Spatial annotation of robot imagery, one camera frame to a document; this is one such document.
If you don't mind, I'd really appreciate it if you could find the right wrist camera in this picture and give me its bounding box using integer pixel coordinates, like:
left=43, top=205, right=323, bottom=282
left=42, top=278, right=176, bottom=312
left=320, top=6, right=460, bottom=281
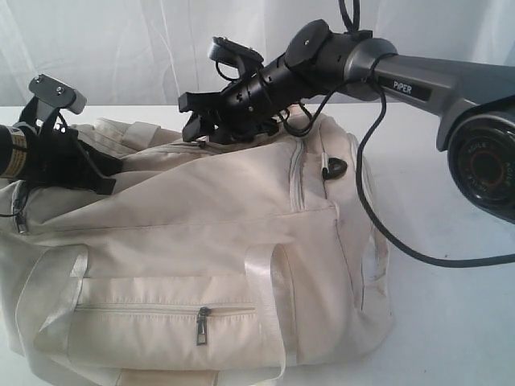
left=208, top=36, right=264, bottom=82

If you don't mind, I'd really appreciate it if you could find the black plastic D-ring right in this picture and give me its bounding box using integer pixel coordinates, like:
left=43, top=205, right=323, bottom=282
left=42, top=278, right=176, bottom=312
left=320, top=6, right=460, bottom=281
left=319, top=157, right=347, bottom=179

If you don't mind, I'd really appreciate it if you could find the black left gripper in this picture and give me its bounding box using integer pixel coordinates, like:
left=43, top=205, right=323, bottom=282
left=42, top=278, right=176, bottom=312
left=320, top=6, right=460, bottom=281
left=27, top=124, right=122, bottom=195

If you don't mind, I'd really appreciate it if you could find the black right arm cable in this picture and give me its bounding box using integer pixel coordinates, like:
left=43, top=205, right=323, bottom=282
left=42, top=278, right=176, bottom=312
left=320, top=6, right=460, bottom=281
left=212, top=0, right=515, bottom=269

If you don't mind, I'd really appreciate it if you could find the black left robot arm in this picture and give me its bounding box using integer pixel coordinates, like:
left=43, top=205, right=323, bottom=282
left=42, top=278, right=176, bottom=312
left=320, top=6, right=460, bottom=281
left=1, top=122, right=123, bottom=195

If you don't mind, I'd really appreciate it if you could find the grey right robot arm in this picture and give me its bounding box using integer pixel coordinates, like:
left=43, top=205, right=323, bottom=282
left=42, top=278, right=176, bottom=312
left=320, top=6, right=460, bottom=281
left=178, top=20, right=514, bottom=222

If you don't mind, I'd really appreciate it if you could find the dark front pocket zipper pull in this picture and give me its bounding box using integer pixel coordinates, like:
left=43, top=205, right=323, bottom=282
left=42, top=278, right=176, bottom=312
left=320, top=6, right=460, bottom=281
left=196, top=306, right=212, bottom=346

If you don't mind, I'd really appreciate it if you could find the cream duffel bag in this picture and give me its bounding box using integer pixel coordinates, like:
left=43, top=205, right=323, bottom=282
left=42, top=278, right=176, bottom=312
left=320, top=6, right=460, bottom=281
left=1, top=115, right=393, bottom=385

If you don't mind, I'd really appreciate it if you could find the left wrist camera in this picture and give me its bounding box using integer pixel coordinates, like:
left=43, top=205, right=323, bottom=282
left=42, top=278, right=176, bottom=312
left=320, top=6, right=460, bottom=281
left=28, top=74, right=87, bottom=115

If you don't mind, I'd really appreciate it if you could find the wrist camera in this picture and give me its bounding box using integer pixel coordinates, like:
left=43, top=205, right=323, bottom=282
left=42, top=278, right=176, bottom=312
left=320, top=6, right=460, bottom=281
left=28, top=74, right=87, bottom=115
left=208, top=36, right=264, bottom=82

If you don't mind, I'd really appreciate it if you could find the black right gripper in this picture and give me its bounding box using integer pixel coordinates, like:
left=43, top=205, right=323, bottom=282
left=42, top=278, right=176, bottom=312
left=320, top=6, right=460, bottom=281
left=178, top=68, right=294, bottom=143

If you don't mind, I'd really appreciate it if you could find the white backdrop curtain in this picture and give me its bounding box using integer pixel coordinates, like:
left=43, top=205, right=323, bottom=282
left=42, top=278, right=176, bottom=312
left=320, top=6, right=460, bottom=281
left=1, top=0, right=514, bottom=106

